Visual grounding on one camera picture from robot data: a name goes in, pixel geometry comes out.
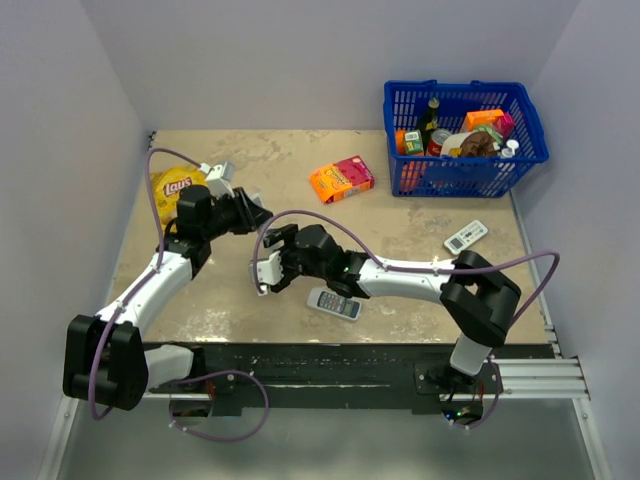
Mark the green yellow carton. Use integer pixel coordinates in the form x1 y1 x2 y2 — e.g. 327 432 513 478
403 130 424 156

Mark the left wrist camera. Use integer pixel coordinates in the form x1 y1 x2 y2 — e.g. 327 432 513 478
199 161 235 198

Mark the black table front rail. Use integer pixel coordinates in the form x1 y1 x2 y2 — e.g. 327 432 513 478
89 341 556 416

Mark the yellow Lays chips bag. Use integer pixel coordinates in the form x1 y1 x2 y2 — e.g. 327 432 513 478
150 167 206 226

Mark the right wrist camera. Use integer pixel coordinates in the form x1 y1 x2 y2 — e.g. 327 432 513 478
249 252 284 295

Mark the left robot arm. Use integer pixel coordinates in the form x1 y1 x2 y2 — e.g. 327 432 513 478
62 185 273 411

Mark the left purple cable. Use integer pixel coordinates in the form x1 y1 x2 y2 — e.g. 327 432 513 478
87 148 209 421

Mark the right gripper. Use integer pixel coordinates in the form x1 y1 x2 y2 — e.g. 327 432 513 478
263 226 330 295

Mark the orange pink sponge box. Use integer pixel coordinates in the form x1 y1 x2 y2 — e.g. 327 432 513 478
309 155 375 204

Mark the white long remote control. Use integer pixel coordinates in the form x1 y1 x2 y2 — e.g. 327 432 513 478
249 191 263 205

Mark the grey-faced remote control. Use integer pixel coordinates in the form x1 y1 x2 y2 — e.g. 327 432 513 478
307 287 362 322

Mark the white bottle cap item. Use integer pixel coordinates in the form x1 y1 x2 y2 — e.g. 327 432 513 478
500 139 519 159

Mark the dark glass bottle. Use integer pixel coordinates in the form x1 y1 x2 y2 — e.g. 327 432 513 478
417 97 440 150

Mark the aluminium frame rail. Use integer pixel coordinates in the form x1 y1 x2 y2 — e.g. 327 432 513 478
492 324 594 401

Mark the orange pink box in basket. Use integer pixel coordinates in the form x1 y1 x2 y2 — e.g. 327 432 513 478
460 109 515 143

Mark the brown snack packet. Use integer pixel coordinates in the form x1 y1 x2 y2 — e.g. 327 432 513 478
440 130 500 158

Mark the small white remote control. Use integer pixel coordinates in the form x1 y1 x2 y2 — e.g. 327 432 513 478
444 220 489 255

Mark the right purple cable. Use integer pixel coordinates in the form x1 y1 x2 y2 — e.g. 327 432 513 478
252 209 561 431

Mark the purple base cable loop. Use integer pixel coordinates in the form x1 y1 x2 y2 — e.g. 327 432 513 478
168 369 271 444

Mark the blue plastic basket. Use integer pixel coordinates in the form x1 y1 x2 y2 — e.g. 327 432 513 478
383 80 549 198

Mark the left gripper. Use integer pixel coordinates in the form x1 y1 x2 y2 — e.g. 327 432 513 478
203 187 275 241

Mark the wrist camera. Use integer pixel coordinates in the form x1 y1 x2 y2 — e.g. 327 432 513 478
249 252 284 295
199 161 235 198

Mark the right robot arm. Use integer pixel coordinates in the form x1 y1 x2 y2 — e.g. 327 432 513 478
250 224 521 393

